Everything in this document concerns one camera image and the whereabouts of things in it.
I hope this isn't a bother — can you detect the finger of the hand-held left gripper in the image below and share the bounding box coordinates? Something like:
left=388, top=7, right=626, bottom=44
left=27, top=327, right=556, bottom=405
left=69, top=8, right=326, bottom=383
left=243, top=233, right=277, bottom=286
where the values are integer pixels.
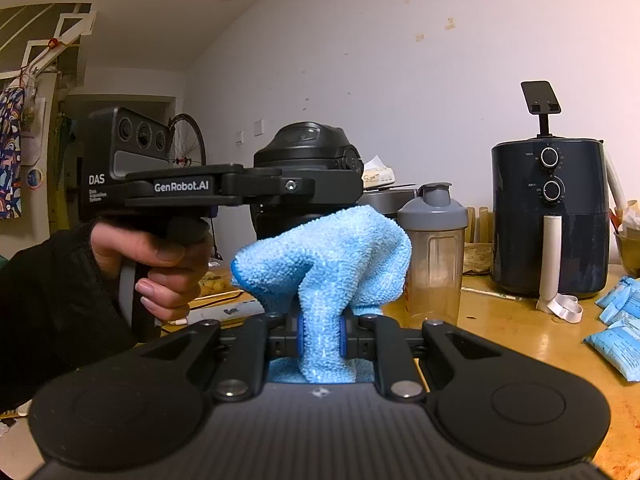
left=219, top=166, right=317, bottom=209

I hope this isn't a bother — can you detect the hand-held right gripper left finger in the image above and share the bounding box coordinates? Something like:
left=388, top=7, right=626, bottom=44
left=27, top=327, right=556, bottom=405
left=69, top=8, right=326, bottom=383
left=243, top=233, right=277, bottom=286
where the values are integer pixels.
left=140, top=309, right=305, bottom=403

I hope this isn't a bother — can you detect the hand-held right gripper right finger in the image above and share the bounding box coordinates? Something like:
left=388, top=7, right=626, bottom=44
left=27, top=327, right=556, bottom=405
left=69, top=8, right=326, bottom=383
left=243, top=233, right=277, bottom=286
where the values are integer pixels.
left=338, top=309, right=502, bottom=403

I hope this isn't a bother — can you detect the black water bottle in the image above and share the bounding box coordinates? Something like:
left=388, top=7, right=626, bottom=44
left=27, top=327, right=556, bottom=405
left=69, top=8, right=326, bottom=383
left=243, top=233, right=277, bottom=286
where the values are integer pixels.
left=252, top=120, right=365, bottom=242

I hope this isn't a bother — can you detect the blue microfiber cloth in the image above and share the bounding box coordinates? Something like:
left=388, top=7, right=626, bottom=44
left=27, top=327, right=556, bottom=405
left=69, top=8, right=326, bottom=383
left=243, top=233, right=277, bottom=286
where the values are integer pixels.
left=230, top=204, right=414, bottom=384

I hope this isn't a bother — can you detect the person's left hand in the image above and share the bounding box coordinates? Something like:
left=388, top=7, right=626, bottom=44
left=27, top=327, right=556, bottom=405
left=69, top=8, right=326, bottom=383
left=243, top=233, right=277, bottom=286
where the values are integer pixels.
left=91, top=219, right=214, bottom=327

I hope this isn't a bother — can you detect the bicycle wheel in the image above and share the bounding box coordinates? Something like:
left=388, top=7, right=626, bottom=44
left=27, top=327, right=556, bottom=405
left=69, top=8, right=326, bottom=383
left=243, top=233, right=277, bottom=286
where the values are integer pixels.
left=167, top=113, right=207, bottom=169

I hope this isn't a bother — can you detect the silver rice cooker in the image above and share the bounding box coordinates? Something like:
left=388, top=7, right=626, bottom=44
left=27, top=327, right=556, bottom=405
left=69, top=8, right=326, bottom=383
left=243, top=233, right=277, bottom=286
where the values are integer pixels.
left=357, top=183, right=419, bottom=217

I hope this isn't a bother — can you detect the clear shaker bottle grey lid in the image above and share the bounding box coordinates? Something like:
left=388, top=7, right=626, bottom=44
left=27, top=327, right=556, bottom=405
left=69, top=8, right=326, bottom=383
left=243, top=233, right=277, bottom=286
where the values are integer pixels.
left=397, top=182, right=470, bottom=329

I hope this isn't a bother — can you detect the colourful printed cloth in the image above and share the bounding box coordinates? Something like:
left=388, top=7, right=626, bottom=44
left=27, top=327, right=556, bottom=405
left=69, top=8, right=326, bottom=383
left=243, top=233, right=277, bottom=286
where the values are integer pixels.
left=0, top=84, right=24, bottom=221

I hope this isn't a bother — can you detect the brown paper bag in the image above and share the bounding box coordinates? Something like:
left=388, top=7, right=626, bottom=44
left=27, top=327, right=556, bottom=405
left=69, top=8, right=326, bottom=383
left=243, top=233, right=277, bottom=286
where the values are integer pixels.
left=463, top=242, right=494, bottom=276

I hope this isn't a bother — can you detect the thin white stick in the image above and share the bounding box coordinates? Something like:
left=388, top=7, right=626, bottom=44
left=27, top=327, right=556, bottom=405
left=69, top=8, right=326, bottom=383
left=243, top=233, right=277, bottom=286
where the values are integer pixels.
left=460, top=287, right=524, bottom=302

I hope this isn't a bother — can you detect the wooden chair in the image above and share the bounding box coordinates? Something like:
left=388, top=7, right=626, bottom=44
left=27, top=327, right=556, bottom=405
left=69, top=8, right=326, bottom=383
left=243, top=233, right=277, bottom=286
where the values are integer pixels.
left=467, top=205, right=494, bottom=244

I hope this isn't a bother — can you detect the dark blue air fryer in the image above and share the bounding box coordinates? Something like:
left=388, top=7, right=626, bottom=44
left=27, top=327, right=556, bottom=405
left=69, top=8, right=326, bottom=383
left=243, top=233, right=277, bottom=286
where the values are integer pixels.
left=489, top=137, right=612, bottom=298

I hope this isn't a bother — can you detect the black phone stand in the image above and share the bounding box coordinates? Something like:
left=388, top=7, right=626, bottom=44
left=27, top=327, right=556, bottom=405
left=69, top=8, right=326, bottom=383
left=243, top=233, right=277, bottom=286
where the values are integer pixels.
left=520, top=79, right=562, bottom=139

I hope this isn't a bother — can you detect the clear bag of flatbread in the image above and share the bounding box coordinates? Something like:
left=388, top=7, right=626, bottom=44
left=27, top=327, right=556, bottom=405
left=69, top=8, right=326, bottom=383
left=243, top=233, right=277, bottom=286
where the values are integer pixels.
left=612, top=199, right=640, bottom=279

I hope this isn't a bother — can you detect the white tube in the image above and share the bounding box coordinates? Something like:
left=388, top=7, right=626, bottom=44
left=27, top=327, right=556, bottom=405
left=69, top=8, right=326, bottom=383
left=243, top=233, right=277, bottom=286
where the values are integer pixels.
left=602, top=152, right=627, bottom=212

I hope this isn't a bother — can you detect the white strap loop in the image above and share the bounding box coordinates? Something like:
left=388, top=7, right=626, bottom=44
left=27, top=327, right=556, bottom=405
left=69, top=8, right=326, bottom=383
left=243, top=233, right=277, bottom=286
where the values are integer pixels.
left=535, top=293, right=584, bottom=324

